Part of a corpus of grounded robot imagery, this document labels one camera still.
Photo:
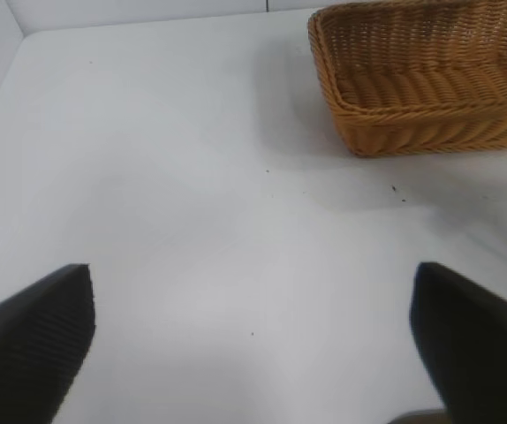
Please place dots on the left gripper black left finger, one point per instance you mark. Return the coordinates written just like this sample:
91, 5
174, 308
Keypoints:
28, 344

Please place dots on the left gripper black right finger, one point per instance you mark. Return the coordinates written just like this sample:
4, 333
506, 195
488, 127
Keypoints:
474, 344

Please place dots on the brown woven wicker basket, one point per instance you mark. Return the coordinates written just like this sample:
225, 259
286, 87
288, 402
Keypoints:
426, 88

